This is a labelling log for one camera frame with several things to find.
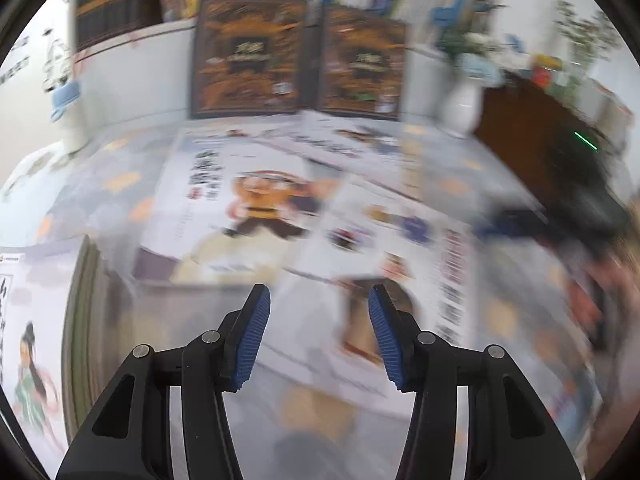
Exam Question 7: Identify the white ribbed vase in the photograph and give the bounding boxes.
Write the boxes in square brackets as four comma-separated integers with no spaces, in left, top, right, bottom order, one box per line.
[442,77,483,138]

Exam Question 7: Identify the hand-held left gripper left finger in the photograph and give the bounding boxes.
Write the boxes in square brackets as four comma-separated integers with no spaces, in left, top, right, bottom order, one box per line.
[55,284,272,480]

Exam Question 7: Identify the green leafy plant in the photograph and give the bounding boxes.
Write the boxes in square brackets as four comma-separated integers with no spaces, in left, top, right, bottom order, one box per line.
[552,0,623,91]

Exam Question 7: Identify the white bookshelf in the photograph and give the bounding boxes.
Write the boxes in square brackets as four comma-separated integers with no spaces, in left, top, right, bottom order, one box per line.
[70,0,506,121]

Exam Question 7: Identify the white book green dress girl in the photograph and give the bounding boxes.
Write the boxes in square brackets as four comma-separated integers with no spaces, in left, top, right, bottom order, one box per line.
[0,245,83,456]

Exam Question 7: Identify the white book black brush title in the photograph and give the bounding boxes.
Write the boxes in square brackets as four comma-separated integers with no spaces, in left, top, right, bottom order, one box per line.
[132,127,351,286]

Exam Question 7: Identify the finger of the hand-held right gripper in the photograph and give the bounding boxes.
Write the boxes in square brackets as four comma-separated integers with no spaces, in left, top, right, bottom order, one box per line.
[475,205,551,238]

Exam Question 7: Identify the stack of thin books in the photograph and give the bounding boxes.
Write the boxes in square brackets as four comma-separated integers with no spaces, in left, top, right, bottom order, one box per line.
[62,237,108,441]

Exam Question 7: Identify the ginkgo patterned tablecloth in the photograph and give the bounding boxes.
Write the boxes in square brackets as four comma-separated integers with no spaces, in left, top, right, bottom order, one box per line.
[0,115,616,480]

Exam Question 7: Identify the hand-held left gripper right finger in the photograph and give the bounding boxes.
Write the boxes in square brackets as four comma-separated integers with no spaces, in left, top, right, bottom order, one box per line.
[367,284,586,480]

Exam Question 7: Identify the colourful toys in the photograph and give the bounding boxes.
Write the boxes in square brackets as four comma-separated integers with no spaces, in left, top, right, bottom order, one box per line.
[530,52,576,88]

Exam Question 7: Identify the dark ornate encyclopedia book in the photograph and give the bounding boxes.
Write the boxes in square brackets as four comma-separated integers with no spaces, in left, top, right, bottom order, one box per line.
[189,0,310,120]
[315,4,408,122]

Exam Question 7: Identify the row of dark bound volumes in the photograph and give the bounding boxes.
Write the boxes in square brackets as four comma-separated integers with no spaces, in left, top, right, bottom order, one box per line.
[75,0,161,53]

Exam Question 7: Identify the white bottle blue lid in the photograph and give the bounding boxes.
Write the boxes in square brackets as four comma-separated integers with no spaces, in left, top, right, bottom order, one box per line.
[50,77,93,153]

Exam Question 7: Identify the dark wooden cabinet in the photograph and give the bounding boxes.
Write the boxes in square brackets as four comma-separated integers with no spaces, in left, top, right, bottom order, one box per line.
[472,80,631,221]

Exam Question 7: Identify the white book small figure pictures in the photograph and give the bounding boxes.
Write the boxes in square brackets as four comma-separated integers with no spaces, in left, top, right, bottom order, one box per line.
[285,175,481,411]

